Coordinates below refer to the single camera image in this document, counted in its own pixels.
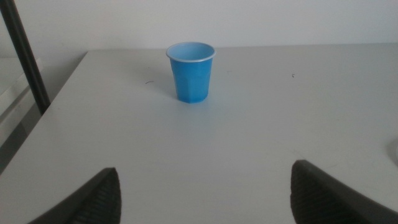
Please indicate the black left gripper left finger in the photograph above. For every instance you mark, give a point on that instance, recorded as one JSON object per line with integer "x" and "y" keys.
{"x": 93, "y": 202}

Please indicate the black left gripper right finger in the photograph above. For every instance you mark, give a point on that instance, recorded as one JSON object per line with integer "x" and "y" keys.
{"x": 326, "y": 199}

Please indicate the blue plastic cup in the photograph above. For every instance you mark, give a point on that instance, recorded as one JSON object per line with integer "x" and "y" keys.
{"x": 191, "y": 81}

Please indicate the black metal stand pole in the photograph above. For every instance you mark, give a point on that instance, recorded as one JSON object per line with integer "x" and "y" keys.
{"x": 26, "y": 59}

